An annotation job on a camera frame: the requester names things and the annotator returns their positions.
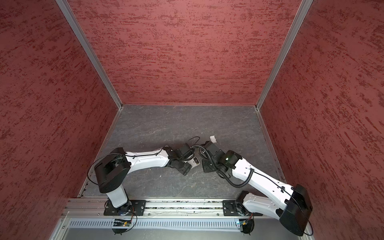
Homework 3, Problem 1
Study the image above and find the white AC remote control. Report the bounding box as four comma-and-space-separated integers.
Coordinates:
189, 157, 201, 168

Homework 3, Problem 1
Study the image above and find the white battery cover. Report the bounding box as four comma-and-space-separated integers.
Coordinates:
210, 136, 217, 143

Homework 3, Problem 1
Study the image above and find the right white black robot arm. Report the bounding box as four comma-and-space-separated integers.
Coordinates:
196, 142, 313, 237

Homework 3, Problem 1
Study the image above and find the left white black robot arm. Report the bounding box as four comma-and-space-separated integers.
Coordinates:
91, 144, 201, 214

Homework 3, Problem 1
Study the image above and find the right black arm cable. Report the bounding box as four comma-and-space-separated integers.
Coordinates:
191, 144, 256, 189

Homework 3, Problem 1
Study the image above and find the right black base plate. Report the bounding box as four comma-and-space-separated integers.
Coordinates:
222, 200, 263, 217

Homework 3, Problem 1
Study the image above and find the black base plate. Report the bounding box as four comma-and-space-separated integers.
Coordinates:
104, 200, 147, 217
222, 200, 263, 217

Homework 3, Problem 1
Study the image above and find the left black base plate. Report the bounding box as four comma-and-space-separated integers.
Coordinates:
104, 200, 147, 217

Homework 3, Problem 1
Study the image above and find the white slotted cable duct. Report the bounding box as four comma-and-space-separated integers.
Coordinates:
68, 218, 240, 232

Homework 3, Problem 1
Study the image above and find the right aluminium corner post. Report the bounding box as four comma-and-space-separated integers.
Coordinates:
255, 0, 314, 109

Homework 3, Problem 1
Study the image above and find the aluminium corner post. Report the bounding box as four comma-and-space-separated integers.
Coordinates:
55, 0, 124, 109
255, 0, 314, 109

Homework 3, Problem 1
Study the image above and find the left aluminium corner post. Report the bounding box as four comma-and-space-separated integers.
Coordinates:
55, 0, 124, 109

